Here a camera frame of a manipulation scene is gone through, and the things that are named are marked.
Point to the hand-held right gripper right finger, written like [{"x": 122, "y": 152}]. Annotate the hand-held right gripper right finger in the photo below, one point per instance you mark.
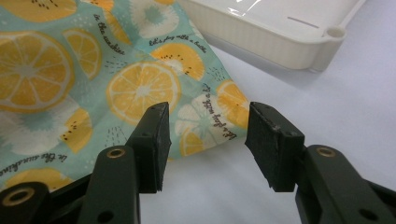
[{"x": 274, "y": 146}]

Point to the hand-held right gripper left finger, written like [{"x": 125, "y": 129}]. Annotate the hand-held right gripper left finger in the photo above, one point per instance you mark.
[{"x": 149, "y": 149}]

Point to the lemon print cloth bag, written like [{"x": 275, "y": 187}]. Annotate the lemon print cloth bag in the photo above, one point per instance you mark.
[{"x": 93, "y": 87}]

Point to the white plastic tray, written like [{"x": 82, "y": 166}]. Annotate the white plastic tray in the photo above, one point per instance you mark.
[{"x": 280, "y": 34}]

